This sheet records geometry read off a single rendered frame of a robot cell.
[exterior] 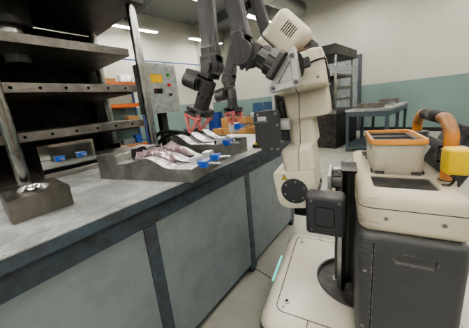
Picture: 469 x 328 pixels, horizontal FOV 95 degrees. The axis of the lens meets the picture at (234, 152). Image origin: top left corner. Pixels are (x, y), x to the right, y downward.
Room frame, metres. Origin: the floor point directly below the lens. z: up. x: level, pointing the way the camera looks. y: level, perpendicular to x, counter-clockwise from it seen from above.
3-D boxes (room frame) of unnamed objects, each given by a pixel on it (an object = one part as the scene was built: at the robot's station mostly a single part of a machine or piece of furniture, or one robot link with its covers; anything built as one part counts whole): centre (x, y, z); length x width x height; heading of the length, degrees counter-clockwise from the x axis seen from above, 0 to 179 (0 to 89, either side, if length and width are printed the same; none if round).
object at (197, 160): (0.86, 0.12, 0.85); 0.13 x 0.05 x 0.05; 68
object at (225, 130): (6.41, -0.10, 0.37); 1.20 x 0.82 x 0.74; 52
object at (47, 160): (1.41, 1.16, 0.87); 0.50 x 0.27 x 0.17; 51
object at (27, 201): (0.69, 0.68, 0.83); 0.20 x 0.15 x 0.07; 51
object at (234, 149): (1.33, 0.20, 0.87); 0.50 x 0.26 x 0.14; 51
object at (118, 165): (1.00, 0.35, 0.85); 0.50 x 0.26 x 0.11; 68
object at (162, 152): (1.01, 0.35, 0.90); 0.26 x 0.18 x 0.08; 68
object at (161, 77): (1.94, 0.61, 0.73); 0.30 x 0.22 x 1.47; 141
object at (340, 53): (5.24, -2.35, 1.03); 1.54 x 0.94 x 2.06; 134
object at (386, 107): (4.47, -3.07, 0.46); 1.90 x 0.70 x 0.92; 134
